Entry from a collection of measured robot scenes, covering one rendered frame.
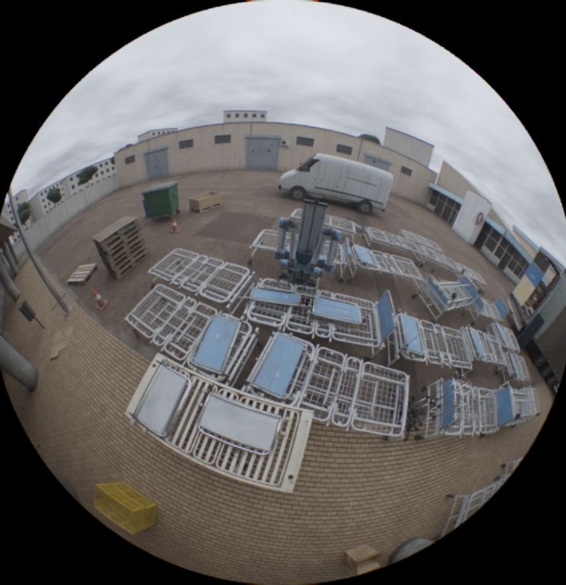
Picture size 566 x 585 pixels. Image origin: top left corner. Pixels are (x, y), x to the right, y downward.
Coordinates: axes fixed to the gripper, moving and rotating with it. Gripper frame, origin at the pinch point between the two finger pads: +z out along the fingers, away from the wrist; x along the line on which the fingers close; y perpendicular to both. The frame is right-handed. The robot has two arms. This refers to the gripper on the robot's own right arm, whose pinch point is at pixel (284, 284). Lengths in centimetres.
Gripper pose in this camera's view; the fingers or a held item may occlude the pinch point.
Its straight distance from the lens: 252.9
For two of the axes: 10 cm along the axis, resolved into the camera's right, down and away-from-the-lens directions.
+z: -0.2, 9.3, 3.6
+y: 1.1, -3.5, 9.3
